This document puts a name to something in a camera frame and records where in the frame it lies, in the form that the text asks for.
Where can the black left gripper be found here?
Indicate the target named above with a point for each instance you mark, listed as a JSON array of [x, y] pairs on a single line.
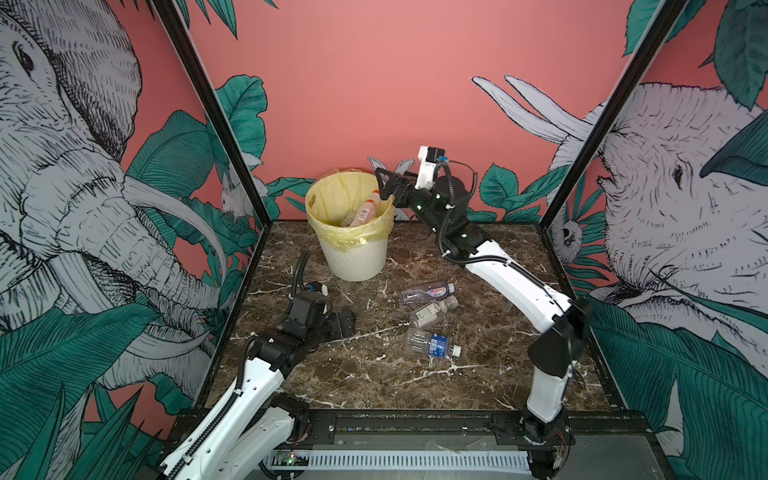
[[337, 331]]

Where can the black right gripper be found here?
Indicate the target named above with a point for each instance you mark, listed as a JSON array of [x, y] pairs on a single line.
[[406, 183]]

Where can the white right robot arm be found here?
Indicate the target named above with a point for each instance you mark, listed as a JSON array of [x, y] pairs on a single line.
[[560, 322]]

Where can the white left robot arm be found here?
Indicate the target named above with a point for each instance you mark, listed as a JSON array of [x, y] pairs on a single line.
[[252, 418]]

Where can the white ribbed waste bin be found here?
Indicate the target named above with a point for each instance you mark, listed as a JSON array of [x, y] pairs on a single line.
[[359, 264]]

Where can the yellow plastic bin liner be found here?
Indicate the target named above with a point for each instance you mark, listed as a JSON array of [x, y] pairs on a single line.
[[333, 197]]

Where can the clear bottle purple label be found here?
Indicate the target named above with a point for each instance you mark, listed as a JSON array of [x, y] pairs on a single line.
[[427, 293]]

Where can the clear bottle blue label centre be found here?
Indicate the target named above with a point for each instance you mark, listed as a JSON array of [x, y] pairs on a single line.
[[430, 344]]

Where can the clear bottle white label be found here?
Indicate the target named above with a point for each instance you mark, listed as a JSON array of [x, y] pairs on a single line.
[[428, 315]]

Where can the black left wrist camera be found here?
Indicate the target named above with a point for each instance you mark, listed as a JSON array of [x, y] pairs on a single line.
[[309, 306]]

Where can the white vented cable duct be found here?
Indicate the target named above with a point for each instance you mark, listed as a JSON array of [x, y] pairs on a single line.
[[513, 462]]

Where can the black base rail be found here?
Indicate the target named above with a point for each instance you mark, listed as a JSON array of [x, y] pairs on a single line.
[[506, 427]]

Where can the black right corner frame post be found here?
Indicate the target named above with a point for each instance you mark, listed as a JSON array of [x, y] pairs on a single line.
[[655, 35]]

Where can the black corner frame post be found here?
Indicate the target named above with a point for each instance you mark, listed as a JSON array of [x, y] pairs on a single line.
[[172, 21], [655, 35]]

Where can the black left corner frame post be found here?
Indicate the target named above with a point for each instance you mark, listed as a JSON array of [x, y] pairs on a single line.
[[172, 21]]

